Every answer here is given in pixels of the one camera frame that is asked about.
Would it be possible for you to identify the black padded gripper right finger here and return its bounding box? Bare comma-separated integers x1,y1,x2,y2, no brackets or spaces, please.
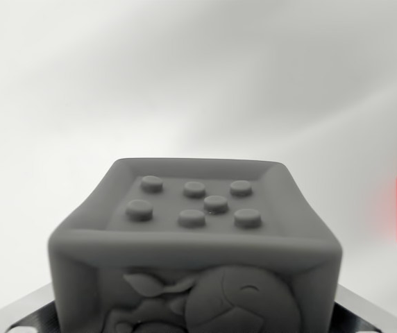
332,284,397,333

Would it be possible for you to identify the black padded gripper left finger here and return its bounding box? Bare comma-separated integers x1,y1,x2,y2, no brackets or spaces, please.
0,282,62,333

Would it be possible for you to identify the grey embossed rubber cube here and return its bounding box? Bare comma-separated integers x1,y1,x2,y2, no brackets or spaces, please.
47,157,344,333

